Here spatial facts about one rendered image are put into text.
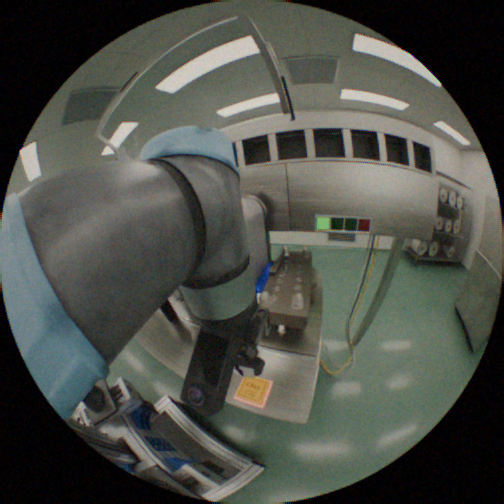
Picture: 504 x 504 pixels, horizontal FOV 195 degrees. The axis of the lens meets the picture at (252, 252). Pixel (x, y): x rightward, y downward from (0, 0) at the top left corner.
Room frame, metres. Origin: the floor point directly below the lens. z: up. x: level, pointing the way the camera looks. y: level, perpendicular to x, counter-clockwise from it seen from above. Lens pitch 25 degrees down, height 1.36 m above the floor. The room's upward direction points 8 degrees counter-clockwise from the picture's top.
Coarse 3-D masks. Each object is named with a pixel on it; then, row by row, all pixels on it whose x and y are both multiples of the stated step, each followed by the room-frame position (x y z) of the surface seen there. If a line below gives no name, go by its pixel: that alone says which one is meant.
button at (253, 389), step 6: (246, 378) 0.13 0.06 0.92; (252, 378) 0.13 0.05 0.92; (258, 378) 0.13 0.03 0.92; (246, 384) 0.12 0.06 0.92; (252, 384) 0.11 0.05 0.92; (258, 384) 0.11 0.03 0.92; (264, 384) 0.11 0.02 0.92; (240, 390) 0.10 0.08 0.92; (246, 390) 0.10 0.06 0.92; (252, 390) 0.10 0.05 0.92; (258, 390) 0.10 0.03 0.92; (264, 390) 0.09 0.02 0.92; (240, 396) 0.08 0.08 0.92; (246, 396) 0.08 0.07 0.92; (252, 396) 0.08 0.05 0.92; (258, 396) 0.08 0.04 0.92; (264, 396) 0.08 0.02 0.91; (252, 402) 0.07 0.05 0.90; (258, 402) 0.06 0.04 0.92
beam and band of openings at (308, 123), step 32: (256, 128) 0.66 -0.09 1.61; (288, 128) 0.60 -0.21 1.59; (320, 128) 0.55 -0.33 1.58; (352, 128) 0.49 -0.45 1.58; (384, 128) 0.43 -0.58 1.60; (416, 128) 0.35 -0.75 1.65; (256, 160) 0.74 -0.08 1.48; (288, 160) 0.61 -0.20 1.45; (320, 160) 0.56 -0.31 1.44; (352, 160) 0.50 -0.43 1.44; (384, 160) 0.44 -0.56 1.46; (416, 160) 0.41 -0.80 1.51
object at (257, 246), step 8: (256, 232) 0.49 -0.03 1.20; (264, 232) 0.56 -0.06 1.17; (248, 240) 0.42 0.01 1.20; (256, 240) 0.48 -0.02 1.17; (264, 240) 0.56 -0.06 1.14; (256, 248) 0.47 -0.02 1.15; (264, 248) 0.55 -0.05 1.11; (256, 256) 0.46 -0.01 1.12; (264, 256) 0.54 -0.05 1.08; (256, 264) 0.45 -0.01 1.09; (264, 264) 0.53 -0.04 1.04; (256, 272) 0.45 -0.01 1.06; (256, 280) 0.44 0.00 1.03
